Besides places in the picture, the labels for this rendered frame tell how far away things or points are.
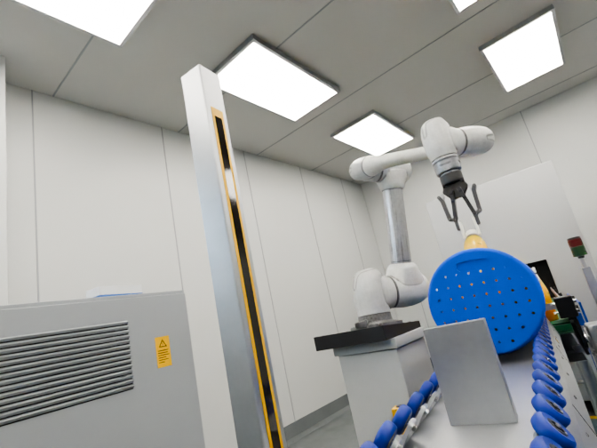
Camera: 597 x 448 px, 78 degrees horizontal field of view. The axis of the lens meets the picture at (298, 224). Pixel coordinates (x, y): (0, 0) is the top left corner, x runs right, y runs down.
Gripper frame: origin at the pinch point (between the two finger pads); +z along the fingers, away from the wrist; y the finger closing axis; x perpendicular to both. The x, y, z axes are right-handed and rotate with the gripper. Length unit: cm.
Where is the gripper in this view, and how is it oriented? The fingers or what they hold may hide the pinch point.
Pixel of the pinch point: (469, 228)
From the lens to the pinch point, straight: 138.0
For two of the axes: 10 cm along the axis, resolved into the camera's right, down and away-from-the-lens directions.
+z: 2.3, 9.4, -2.4
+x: 5.4, 0.9, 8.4
